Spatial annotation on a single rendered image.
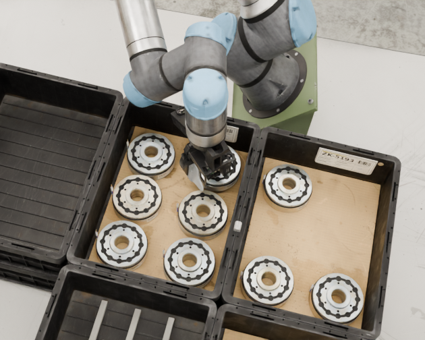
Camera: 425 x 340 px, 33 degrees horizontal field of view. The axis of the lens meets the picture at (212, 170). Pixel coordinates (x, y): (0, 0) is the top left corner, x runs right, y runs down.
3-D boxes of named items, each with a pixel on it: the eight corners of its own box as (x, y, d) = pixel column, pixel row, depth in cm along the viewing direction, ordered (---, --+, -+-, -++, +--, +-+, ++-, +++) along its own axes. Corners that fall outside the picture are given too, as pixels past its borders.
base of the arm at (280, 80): (256, 63, 180) (231, 42, 173) (304, 50, 170) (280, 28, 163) (244, 115, 174) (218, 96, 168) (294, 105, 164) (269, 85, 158)
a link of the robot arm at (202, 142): (177, 113, 128) (216, 93, 130) (179, 126, 132) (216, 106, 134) (198, 144, 125) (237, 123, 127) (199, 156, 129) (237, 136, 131)
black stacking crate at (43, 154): (3, 92, 163) (-8, 62, 153) (127, 122, 162) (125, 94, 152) (-70, 247, 144) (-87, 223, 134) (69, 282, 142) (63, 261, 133)
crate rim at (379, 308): (261, 130, 152) (262, 124, 150) (399, 163, 150) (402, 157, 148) (218, 305, 132) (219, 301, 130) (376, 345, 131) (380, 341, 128)
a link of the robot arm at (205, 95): (228, 62, 120) (229, 105, 116) (227, 97, 129) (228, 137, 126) (181, 62, 120) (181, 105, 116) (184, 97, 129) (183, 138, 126)
